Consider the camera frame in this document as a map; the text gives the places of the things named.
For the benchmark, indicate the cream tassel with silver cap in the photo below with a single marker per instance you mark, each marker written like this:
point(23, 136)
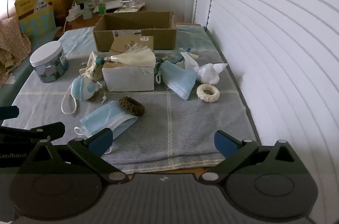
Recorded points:
point(135, 57)

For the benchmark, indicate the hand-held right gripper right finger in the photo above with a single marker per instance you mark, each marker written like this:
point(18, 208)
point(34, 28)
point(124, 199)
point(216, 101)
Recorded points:
point(225, 143)

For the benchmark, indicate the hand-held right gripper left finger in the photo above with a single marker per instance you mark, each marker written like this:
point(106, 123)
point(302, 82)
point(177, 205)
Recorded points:
point(102, 142)

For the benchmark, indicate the white louvered doors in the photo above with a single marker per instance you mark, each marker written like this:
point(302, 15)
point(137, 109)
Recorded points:
point(278, 41)

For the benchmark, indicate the brown scrunchie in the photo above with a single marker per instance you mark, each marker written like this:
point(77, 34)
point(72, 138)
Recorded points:
point(132, 106)

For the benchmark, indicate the teal tassel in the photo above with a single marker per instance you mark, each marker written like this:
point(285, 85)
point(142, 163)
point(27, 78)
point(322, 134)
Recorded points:
point(176, 56)

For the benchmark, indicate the small green bottle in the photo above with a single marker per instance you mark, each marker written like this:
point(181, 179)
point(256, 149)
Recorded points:
point(102, 9)

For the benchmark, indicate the cream straw tassel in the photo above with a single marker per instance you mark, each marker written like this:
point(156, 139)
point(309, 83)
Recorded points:
point(91, 67)

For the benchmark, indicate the pale green cup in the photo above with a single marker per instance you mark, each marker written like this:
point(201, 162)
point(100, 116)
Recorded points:
point(87, 14)

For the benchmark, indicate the cream scrunchie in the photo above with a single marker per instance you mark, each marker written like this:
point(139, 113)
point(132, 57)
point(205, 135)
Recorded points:
point(202, 94)

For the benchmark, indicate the wooden nightstand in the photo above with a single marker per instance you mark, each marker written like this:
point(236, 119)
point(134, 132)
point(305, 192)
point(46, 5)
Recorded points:
point(79, 24)

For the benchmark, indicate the green bed sheet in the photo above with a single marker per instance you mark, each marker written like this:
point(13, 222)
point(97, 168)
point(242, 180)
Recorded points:
point(16, 91)

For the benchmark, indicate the white remote control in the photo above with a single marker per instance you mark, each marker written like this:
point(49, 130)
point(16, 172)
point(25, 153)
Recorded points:
point(125, 11)

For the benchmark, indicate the blue cup-shaped face mask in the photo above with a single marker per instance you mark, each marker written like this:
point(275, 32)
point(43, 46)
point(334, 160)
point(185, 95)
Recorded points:
point(79, 87)

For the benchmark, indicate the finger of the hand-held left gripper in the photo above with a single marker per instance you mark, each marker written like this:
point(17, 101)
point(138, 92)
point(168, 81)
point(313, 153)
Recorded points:
point(9, 112)
point(39, 131)

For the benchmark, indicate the cardboard box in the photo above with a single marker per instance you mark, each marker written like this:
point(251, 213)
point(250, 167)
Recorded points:
point(159, 36)

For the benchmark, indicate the white router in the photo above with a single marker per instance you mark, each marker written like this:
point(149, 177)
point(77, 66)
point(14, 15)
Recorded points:
point(116, 4)

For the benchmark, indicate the white power strip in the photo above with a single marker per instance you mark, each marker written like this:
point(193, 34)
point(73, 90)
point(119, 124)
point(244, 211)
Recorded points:
point(74, 13)

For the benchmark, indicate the yellow printed bag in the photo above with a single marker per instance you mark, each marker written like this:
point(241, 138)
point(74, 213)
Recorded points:
point(37, 15)

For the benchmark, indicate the small tan-topped box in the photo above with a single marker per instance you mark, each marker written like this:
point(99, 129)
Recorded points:
point(127, 78)

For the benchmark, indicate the white cloth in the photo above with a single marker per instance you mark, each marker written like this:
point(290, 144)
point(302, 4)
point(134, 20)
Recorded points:
point(209, 73)

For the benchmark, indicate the clear jar white lid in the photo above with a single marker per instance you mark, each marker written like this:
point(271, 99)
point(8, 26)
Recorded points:
point(47, 62)

